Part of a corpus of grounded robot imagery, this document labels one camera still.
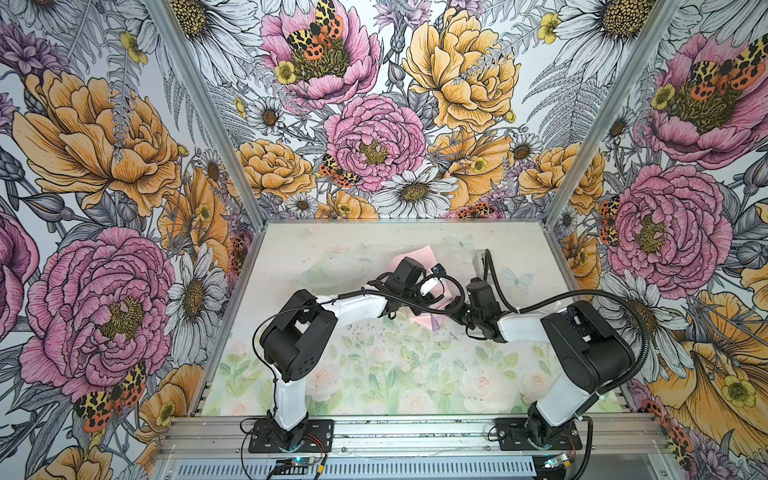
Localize purple wrapping paper sheet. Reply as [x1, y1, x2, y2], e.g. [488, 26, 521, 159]
[383, 246, 453, 331]

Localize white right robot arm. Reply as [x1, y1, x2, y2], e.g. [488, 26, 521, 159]
[448, 278, 648, 443]

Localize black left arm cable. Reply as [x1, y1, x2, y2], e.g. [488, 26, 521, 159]
[252, 268, 470, 386]

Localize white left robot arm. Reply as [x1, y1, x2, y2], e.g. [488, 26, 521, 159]
[253, 257, 453, 434]

